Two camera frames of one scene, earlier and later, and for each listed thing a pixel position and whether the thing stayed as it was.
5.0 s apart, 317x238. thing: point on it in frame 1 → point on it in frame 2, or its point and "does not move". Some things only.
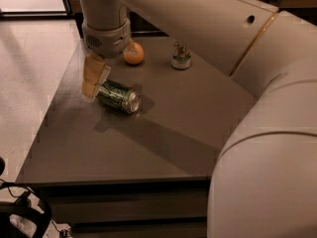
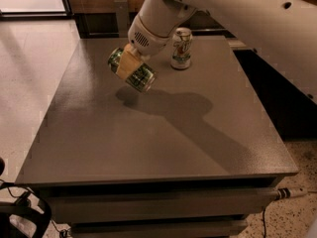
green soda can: [120, 97] → [143, 77]
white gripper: [107, 40] → [146, 41]
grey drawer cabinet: [145, 174] does not move
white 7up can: [181, 56] does not move
